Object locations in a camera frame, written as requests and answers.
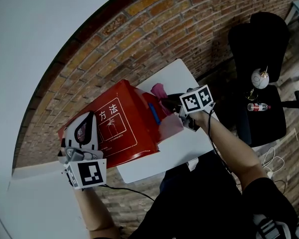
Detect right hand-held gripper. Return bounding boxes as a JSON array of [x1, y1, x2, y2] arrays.
[[161, 84, 214, 133]]

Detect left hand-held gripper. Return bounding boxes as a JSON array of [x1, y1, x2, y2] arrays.
[[58, 110, 108, 191]]

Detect pink cloth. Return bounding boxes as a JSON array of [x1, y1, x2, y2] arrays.
[[150, 83, 180, 117]]

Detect red fire extinguisher box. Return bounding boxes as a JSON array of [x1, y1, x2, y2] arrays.
[[57, 79, 185, 169]]

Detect person's right forearm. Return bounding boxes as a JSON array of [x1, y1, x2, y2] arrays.
[[193, 111, 270, 184]]

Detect person's left forearm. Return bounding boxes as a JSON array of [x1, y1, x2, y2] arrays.
[[73, 187, 120, 239]]

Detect person's right hand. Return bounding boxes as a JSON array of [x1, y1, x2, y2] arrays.
[[192, 109, 216, 128]]

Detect gold ornament stand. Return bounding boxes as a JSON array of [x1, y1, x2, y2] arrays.
[[245, 88, 259, 101]]

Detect plastic bottle with red label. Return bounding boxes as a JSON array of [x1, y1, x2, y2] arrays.
[[247, 103, 272, 112]]

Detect white round ornament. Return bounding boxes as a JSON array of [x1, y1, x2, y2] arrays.
[[251, 66, 270, 89]]

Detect person's dark shirt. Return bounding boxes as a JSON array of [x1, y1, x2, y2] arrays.
[[129, 150, 299, 239]]

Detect black office chair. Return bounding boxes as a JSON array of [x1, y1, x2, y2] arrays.
[[215, 11, 299, 148]]

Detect person's grey white shoe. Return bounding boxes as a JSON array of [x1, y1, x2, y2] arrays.
[[253, 213, 297, 239]]

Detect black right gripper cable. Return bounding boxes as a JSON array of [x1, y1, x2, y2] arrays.
[[208, 103, 241, 186]]

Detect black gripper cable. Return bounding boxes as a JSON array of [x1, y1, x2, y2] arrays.
[[208, 103, 241, 186], [99, 184, 155, 202]]

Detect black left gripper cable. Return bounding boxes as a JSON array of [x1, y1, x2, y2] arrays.
[[99, 184, 155, 202]]

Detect white floor cable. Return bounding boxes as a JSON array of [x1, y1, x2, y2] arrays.
[[261, 147, 286, 179]]

